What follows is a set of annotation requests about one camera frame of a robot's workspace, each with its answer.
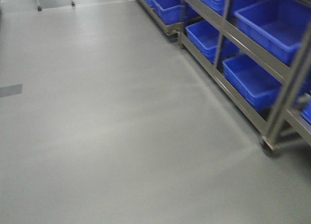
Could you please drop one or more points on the grey metal shelf rack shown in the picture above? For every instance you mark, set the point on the grey metal shelf rack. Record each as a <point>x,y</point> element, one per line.
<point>259,54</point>

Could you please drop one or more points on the blue plastic bin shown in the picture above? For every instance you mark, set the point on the blue plastic bin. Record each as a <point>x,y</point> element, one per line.
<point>276,25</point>
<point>253,82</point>
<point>168,10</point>
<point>205,37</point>

